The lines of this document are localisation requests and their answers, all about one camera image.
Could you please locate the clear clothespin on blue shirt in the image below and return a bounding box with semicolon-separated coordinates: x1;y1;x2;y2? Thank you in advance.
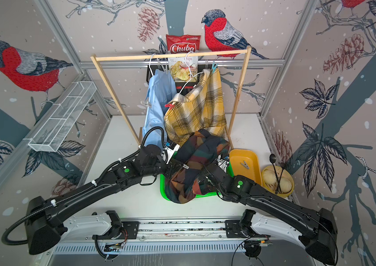
141;98;151;108

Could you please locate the black wall bracket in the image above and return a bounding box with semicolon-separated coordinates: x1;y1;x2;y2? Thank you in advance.
146;65;158;85

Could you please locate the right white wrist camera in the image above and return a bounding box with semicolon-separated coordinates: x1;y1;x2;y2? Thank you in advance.
217;155;230;172

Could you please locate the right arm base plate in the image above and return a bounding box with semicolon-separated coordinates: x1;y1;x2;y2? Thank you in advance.
224;220;250;238

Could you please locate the red clothespin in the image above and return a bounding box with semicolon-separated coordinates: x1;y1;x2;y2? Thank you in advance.
165;103;175;110

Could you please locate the white wire mesh basket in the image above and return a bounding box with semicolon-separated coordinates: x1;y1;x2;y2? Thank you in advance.
28;81;97;152

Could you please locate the white hanger of blue shirt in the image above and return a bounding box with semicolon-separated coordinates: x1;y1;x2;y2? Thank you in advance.
147;54;165;74

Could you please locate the yellow plaid shirt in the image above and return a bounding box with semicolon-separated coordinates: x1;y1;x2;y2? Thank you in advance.
164;69;227;145

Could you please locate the yellow round bowl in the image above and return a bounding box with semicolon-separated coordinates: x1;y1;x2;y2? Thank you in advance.
262;165;294;198

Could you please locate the white clothespin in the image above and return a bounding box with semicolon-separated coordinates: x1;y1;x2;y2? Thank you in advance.
240;161;250;170

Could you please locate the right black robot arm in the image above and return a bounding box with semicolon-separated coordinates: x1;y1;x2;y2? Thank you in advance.
198;164;339;266

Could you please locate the light blue shirt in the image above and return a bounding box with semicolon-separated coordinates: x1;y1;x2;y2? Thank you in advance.
143;69;176;142

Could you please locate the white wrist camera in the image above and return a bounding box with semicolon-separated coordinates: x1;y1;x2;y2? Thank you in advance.
163;142;180;164
217;155;230;172

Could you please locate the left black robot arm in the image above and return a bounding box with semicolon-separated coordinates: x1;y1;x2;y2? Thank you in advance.
1;143;184;255

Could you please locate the teal clothespin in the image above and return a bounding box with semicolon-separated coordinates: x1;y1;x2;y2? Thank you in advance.
211;61;218;74

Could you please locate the white hanger of yellow shirt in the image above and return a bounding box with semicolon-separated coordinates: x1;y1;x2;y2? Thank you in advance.
175;52;202;95

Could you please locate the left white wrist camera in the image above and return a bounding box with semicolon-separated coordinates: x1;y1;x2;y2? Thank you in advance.
163;142;180;164

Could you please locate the red Chuba chips bag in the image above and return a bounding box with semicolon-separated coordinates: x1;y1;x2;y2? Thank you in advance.
166;34;201;82

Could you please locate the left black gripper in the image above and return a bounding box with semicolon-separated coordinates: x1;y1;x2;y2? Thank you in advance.
143;156;185;179

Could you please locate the black spoon in bowl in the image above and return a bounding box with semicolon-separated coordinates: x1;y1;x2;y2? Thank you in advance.
269;154;282;195

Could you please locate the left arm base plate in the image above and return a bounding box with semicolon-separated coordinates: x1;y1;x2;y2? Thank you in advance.
92;221;140;240

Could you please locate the dark multicolour plaid shirt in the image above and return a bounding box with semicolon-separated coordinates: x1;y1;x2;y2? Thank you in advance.
170;129;230;191

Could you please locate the yellow plastic tray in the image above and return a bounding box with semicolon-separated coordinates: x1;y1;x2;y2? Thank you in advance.
227;149;263;186

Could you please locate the green plastic mesh basket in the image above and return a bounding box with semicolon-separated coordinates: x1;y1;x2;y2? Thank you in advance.
159;151;235;202

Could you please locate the wooden clothes rack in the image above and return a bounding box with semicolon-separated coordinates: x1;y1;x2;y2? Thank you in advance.
91;45;253;147

